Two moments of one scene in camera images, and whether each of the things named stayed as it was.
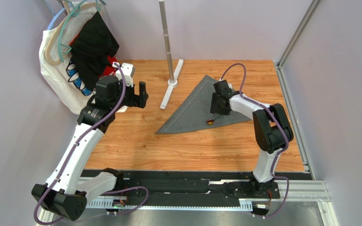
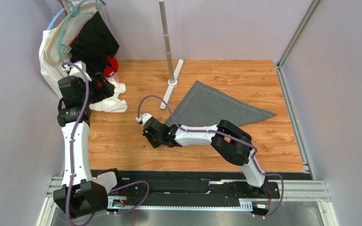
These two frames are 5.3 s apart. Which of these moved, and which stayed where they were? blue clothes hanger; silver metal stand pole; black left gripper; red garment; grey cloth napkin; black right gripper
Moved: black left gripper; black right gripper
Stayed: red garment; grey cloth napkin; blue clothes hanger; silver metal stand pole
